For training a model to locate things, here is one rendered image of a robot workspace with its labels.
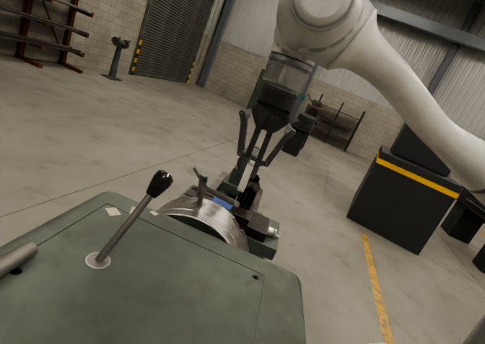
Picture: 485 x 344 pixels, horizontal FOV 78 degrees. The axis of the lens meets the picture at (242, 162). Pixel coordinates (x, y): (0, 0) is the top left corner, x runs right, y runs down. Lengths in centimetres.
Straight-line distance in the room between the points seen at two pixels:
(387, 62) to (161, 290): 47
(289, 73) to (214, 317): 43
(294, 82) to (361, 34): 18
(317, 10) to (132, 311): 45
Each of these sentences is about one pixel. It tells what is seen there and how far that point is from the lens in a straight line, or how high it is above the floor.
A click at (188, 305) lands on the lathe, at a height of 126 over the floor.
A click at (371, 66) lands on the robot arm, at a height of 167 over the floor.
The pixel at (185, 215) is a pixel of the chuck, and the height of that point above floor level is 123.
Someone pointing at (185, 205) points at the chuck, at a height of 123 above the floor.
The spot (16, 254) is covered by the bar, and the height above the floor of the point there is 128.
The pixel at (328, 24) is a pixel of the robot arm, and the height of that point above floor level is 168.
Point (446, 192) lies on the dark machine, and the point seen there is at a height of 107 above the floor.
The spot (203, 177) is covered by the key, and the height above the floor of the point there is 131.
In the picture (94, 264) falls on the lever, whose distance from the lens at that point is 52.
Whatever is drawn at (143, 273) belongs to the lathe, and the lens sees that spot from 53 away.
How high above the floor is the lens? 160
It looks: 16 degrees down
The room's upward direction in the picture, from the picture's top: 22 degrees clockwise
